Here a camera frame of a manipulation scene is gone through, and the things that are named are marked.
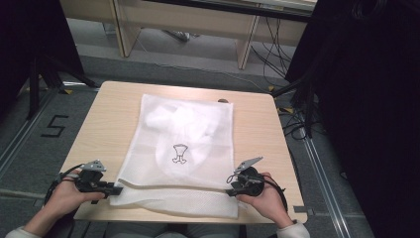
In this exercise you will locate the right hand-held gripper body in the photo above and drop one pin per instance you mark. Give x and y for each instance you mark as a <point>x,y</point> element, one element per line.
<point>251,183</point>

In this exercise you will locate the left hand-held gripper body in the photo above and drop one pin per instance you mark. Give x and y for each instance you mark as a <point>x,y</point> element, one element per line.
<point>91,180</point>

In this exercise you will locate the white mesh laundry bag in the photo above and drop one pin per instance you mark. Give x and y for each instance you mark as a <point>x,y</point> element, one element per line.
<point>185,198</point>

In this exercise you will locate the person's right hand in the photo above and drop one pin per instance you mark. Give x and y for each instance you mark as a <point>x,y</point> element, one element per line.
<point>270,203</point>

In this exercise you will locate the person's left hand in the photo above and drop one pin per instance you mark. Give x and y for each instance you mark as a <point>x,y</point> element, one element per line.
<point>64,196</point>

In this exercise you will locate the white garment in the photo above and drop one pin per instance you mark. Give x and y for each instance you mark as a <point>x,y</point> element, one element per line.
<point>185,129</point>

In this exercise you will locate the person's legs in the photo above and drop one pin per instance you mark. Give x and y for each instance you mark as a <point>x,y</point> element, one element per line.
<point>171,230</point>

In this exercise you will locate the small dark round object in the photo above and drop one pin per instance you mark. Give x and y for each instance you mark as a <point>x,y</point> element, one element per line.
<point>223,100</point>

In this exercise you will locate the black metal stand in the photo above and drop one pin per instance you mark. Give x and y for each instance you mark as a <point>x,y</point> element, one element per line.
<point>34,86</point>
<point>308,109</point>

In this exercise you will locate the black curtain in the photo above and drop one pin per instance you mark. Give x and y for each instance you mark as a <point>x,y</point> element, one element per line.
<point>29,36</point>
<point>369,99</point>

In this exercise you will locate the grey power strip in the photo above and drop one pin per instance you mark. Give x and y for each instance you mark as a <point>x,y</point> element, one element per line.
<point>180,35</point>

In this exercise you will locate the light wooden desk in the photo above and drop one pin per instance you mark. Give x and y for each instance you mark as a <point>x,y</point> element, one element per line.
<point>185,20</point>

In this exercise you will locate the metal floor rail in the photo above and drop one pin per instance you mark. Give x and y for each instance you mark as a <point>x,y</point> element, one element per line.
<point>325,185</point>
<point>20,139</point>

